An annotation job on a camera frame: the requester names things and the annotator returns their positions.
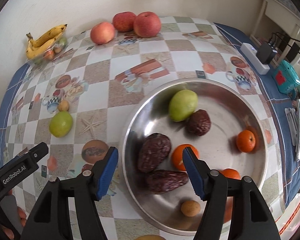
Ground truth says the small green jujube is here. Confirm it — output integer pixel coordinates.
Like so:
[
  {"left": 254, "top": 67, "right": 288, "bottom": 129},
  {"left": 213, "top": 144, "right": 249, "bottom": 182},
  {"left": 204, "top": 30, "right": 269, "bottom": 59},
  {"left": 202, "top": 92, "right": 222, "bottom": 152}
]
[{"left": 49, "top": 111, "right": 73, "bottom": 138}]

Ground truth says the round stainless steel plate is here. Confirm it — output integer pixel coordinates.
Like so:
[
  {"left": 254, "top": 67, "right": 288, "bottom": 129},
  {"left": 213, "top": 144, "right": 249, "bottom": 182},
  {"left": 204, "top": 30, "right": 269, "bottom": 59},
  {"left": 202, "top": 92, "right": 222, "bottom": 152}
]
[{"left": 121, "top": 78, "right": 268, "bottom": 236}]

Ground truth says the pale pink apple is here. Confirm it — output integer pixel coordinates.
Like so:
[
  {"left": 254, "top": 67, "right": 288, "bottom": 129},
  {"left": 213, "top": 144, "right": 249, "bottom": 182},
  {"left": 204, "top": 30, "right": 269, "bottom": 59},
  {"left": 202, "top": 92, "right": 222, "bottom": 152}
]
[{"left": 90, "top": 22, "right": 115, "bottom": 45}]

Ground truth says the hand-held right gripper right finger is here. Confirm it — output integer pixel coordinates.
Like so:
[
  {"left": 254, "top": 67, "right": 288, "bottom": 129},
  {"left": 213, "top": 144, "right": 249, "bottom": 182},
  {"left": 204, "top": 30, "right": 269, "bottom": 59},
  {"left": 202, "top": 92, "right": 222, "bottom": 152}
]
[{"left": 182, "top": 147, "right": 282, "bottom": 240}]

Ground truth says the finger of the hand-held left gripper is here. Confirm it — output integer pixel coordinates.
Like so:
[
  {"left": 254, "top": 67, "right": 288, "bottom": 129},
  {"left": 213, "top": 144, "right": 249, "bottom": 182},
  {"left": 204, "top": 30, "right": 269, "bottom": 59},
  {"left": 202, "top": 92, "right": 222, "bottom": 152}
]
[{"left": 27, "top": 142, "right": 49, "bottom": 165}]

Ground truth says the black cable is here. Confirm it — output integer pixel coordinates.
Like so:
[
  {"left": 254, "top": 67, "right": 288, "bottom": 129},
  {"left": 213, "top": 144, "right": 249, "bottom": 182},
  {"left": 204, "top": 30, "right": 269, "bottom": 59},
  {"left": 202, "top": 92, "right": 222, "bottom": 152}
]
[{"left": 269, "top": 32, "right": 300, "bottom": 48}]

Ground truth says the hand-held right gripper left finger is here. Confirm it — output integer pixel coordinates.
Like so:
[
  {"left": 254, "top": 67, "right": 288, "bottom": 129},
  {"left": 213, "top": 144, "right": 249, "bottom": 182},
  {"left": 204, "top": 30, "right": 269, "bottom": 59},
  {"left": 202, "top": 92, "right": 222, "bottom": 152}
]
[{"left": 20, "top": 147, "right": 119, "bottom": 240}]

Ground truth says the red apple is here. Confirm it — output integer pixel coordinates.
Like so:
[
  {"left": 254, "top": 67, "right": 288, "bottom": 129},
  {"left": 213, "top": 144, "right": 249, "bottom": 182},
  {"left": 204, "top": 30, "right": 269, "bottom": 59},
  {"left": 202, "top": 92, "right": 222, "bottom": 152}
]
[
  {"left": 112, "top": 12, "right": 137, "bottom": 32},
  {"left": 133, "top": 12, "right": 162, "bottom": 38}
]

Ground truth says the grey phone stand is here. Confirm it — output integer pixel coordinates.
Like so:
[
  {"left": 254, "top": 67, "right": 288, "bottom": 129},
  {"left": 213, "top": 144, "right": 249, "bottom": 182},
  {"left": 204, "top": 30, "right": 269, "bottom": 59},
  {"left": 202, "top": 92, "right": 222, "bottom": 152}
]
[{"left": 284, "top": 107, "right": 299, "bottom": 147}]

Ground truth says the black charger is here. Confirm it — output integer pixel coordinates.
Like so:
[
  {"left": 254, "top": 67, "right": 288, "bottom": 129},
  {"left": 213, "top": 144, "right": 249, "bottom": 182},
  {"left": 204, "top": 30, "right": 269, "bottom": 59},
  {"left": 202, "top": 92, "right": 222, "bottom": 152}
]
[{"left": 256, "top": 41, "right": 278, "bottom": 65}]

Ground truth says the white power strip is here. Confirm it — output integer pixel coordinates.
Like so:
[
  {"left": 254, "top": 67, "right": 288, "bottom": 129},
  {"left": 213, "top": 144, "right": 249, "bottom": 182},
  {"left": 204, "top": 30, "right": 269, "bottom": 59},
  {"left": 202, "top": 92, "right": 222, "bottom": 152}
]
[{"left": 240, "top": 43, "right": 270, "bottom": 75}]

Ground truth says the dark dried date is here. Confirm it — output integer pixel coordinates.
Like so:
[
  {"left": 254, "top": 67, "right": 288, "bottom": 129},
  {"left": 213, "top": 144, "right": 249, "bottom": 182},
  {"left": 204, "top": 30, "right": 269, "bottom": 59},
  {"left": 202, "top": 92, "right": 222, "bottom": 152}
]
[
  {"left": 137, "top": 133, "right": 172, "bottom": 173},
  {"left": 185, "top": 109, "right": 211, "bottom": 137},
  {"left": 145, "top": 169, "right": 189, "bottom": 194}
]

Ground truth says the person's left hand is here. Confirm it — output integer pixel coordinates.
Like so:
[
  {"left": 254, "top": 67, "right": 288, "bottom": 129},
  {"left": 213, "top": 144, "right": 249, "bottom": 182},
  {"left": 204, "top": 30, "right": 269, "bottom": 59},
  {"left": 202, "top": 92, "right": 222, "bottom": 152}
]
[{"left": 17, "top": 206, "right": 27, "bottom": 228}]

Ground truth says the teal box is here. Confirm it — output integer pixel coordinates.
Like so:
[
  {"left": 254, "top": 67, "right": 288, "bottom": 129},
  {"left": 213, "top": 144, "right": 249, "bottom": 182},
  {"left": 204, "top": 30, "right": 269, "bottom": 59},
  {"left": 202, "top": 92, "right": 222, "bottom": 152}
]
[{"left": 271, "top": 60, "right": 300, "bottom": 94}]

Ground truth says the clear bag of small fruit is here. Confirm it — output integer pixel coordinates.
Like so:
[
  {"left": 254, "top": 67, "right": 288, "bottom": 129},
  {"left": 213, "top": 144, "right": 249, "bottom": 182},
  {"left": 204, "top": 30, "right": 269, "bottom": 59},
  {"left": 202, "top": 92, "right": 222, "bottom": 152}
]
[{"left": 27, "top": 36, "right": 68, "bottom": 64}]

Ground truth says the blue cloth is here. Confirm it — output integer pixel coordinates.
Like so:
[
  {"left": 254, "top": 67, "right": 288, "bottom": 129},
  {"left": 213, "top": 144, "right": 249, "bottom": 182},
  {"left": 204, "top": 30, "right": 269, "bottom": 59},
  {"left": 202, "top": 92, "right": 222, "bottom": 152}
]
[{"left": 0, "top": 22, "right": 300, "bottom": 208}]

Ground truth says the yellow banana bunch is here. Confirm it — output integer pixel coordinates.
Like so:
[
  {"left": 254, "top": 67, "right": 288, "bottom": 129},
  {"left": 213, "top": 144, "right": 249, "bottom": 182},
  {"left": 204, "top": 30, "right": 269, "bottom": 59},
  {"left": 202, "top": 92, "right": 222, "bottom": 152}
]
[{"left": 26, "top": 24, "right": 67, "bottom": 60}]

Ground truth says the small orange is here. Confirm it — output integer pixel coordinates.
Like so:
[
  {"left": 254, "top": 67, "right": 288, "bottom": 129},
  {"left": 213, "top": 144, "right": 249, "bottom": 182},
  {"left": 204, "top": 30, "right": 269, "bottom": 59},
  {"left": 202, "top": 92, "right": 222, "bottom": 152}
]
[
  {"left": 219, "top": 168, "right": 241, "bottom": 180},
  {"left": 171, "top": 144, "right": 200, "bottom": 172},
  {"left": 236, "top": 129, "right": 256, "bottom": 153}
]

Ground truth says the large green jujube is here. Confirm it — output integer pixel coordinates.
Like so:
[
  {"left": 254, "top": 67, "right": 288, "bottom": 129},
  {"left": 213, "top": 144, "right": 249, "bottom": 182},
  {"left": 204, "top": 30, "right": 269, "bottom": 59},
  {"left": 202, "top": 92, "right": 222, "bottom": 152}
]
[{"left": 169, "top": 89, "right": 198, "bottom": 122}]

